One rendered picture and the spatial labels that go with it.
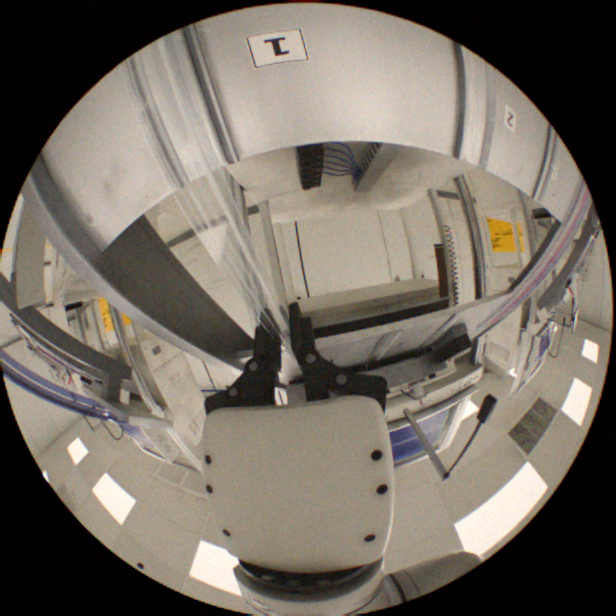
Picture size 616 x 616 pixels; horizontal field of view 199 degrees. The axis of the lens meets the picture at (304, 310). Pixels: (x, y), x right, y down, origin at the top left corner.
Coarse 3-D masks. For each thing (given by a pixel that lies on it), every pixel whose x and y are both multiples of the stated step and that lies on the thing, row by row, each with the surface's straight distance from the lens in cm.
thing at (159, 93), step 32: (128, 64) 7; (160, 64) 6; (128, 96) 7; (160, 96) 6; (192, 96) 6; (160, 128) 6; (192, 128) 5; (160, 160) 6; (192, 160) 5; (192, 192) 6; (224, 192) 6; (192, 224) 6; (224, 224) 6; (224, 256) 7; (256, 256) 7; (256, 288) 8; (288, 320) 12; (288, 352) 15
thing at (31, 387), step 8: (8, 368) 27; (8, 376) 27; (16, 376) 27; (16, 384) 27; (24, 384) 27; (32, 384) 27; (32, 392) 27; (40, 392) 27; (48, 392) 27; (48, 400) 27; (56, 400) 27; (64, 400) 27; (64, 408) 27; (72, 408) 27; (80, 408) 27; (88, 408) 27; (88, 416) 28; (96, 416) 28; (104, 416) 28; (112, 416) 28; (128, 424) 30
